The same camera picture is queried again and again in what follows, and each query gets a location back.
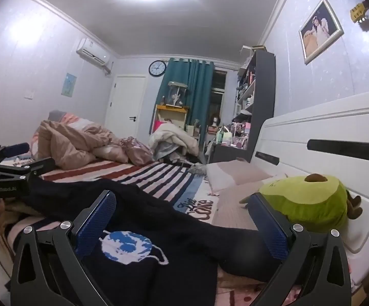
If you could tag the beige quilt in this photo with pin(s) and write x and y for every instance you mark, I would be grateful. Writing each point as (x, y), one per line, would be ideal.
(66, 146)

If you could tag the navy sweater with planet print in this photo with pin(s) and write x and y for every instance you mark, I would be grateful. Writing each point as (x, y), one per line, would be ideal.
(178, 239)

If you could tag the pink floral cloth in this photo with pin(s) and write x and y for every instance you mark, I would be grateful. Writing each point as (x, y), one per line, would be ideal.
(136, 151)

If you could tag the white door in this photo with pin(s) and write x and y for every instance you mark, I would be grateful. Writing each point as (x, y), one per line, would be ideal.
(123, 108)

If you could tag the glass display case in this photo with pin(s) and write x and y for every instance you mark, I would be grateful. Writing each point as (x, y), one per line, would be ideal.
(177, 94)

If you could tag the guitar neck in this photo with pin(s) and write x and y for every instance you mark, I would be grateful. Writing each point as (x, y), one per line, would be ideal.
(359, 12)

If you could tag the magenta cloth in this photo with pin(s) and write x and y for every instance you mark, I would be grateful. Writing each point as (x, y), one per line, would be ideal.
(157, 125)

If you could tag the pink pillow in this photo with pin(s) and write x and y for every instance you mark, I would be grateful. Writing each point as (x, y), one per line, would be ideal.
(238, 173)
(232, 210)

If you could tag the white air conditioner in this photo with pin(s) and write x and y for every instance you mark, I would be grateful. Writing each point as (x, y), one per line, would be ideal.
(92, 52)

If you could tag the colourful picture boxes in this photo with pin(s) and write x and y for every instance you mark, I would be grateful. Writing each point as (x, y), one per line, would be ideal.
(241, 135)

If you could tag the striped bed sheet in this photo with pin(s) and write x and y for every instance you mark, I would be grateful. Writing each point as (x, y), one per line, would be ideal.
(159, 178)

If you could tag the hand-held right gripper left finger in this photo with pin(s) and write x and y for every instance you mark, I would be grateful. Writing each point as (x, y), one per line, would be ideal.
(95, 223)

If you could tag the framed photo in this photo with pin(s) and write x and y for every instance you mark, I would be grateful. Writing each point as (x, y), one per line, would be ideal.
(320, 32)

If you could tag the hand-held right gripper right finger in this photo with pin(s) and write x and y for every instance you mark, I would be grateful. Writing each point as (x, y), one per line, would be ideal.
(269, 228)

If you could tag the wall clock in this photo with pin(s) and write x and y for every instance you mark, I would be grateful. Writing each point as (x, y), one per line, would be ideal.
(157, 68)

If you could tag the white clothes pile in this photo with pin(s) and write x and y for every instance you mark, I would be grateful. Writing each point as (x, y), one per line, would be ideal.
(171, 137)

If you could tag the small blue wall poster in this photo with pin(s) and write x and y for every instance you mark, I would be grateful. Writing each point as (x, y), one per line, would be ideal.
(69, 84)

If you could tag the teal curtain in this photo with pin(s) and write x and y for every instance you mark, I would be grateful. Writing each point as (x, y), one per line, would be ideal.
(197, 95)

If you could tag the dark desk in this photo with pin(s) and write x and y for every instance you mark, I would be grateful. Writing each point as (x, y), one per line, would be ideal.
(229, 153)

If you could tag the green avocado plush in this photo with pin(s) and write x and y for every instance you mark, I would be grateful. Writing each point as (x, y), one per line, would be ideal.
(308, 202)

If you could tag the dark bookshelf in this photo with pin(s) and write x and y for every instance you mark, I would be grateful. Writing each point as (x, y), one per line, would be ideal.
(262, 95)

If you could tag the grey cushion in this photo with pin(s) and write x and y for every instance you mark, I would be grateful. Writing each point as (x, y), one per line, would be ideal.
(57, 115)

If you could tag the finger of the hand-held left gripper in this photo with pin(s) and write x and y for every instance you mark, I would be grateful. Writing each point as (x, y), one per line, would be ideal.
(15, 148)
(41, 164)

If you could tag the window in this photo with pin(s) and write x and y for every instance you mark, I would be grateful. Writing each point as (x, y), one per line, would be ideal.
(218, 102)

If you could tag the white headboard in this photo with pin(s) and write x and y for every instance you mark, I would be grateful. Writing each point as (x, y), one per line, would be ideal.
(324, 121)

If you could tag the yellow shelf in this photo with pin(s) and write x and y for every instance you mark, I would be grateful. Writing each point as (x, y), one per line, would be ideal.
(171, 110)

